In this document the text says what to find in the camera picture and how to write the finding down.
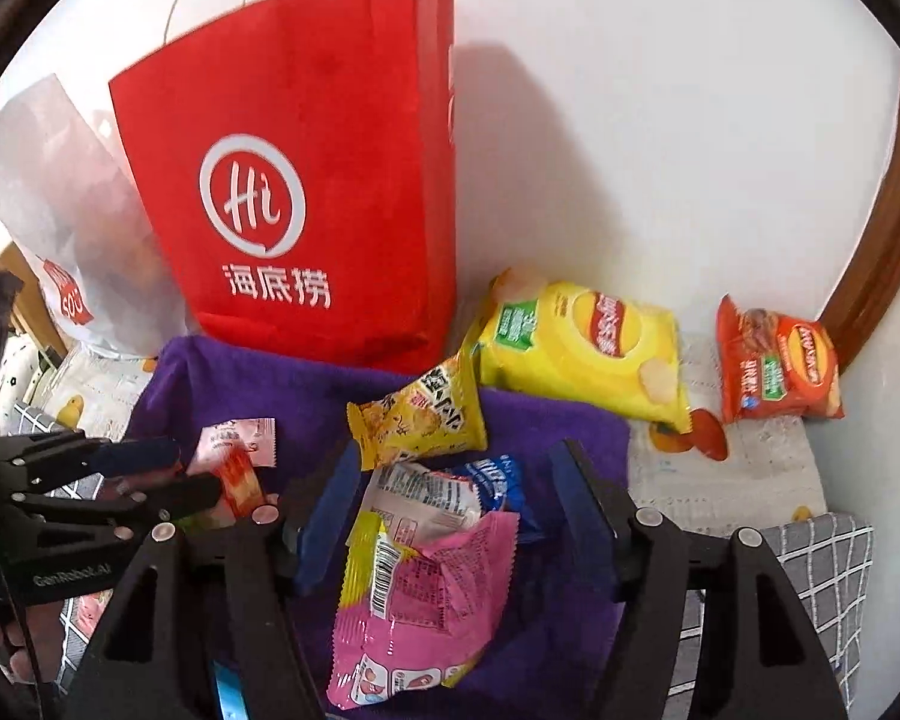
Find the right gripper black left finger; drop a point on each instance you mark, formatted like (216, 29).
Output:
(187, 602)

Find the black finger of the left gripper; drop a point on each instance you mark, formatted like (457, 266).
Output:
(38, 463)
(58, 522)

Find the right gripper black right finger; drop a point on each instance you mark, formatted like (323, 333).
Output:
(760, 656)

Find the red gold snack bag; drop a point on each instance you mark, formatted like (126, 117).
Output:
(241, 490)

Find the small pink white packet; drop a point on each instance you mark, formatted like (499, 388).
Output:
(257, 436)

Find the yellow pink snack bag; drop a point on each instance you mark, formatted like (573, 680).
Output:
(411, 619)

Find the yellow spicy snack bag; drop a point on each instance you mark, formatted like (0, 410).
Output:
(435, 415)

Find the left hand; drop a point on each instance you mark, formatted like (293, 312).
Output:
(47, 637)

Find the blue tissue pack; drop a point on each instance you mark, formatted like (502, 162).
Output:
(229, 693)

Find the grey checked tablecloth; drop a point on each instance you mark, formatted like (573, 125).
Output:
(827, 558)

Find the wooden chair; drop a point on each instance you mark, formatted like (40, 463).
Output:
(29, 312)

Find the purple towel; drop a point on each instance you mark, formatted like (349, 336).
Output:
(557, 630)

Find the newspaper sheet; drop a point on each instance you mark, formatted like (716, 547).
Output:
(722, 476)

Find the white blue snack packet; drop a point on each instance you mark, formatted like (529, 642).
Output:
(418, 505)

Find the white Miniso plastic bag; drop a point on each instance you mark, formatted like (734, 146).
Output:
(80, 225)

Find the orange Lays chips bag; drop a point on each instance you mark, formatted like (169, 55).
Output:
(775, 365)

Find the red paper shopping bag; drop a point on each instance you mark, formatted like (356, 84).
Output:
(296, 162)

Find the yellow Lays chips bag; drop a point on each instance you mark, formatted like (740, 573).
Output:
(557, 339)

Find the brown wooden door frame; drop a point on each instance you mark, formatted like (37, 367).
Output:
(871, 280)

